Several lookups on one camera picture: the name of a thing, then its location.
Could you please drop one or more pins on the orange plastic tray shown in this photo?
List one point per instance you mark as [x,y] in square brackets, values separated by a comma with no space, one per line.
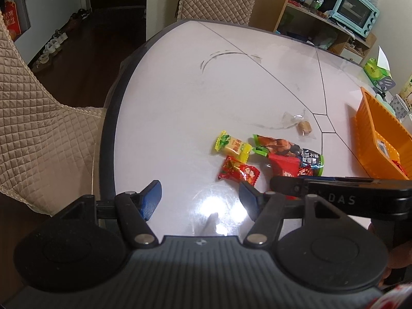
[373,122]

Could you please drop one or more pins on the wooden shelf unit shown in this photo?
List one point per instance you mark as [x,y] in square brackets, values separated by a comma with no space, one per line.
[298,21]

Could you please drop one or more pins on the large red snack pouch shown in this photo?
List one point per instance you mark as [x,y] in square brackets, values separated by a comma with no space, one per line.
[284,165]

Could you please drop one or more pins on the red white candy packet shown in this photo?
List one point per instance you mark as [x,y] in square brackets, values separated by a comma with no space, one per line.
[305,171]

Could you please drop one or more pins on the clear brown candy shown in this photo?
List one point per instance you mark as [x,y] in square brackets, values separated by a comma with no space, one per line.
[300,122]

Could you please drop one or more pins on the green cloth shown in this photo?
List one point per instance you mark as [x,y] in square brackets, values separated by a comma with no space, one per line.
[385,104]

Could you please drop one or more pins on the yellow green snack box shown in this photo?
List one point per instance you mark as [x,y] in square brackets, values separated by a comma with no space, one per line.
[406,93]

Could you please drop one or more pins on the red orange candy packet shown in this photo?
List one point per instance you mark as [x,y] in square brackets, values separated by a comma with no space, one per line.
[238,171]

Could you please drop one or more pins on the green tissue pack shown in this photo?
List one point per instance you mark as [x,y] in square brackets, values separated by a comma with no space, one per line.
[377,68]

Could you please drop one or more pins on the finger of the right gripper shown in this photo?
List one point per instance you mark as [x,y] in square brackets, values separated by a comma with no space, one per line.
[347,178]
[290,186]

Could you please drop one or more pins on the patterned grey cup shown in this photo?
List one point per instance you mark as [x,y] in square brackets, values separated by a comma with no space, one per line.
[400,108]

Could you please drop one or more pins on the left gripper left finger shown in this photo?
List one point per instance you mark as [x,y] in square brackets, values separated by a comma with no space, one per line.
[149,198]

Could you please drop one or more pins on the person's right hand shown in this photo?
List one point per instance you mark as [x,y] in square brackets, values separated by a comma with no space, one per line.
[397,239]

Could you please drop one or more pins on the red gift box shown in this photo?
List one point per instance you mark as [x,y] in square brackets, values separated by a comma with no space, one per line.
[11,19]

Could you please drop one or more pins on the grey phone stand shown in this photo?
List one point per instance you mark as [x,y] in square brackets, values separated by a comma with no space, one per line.
[383,85]

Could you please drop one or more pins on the clear black-print snack packet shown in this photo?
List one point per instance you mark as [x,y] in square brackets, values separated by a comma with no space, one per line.
[383,148]

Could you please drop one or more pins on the beige quilted near chair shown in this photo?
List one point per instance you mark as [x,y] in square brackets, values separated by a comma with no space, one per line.
[47,149]

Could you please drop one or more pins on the teal toaster oven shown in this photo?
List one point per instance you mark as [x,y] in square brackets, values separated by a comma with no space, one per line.
[358,15]

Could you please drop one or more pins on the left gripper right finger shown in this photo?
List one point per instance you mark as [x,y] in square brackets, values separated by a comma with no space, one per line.
[252,199]

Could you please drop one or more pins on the yellow green candy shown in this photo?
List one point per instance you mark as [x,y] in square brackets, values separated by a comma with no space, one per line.
[233,147]

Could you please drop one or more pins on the red crinkled snack packet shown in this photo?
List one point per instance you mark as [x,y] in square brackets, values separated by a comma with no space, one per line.
[400,167]

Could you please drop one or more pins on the white cabinet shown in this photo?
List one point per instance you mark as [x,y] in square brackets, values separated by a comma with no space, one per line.
[45,16]

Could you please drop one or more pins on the long green dark snack bag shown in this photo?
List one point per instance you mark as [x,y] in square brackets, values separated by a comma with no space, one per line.
[266,145]

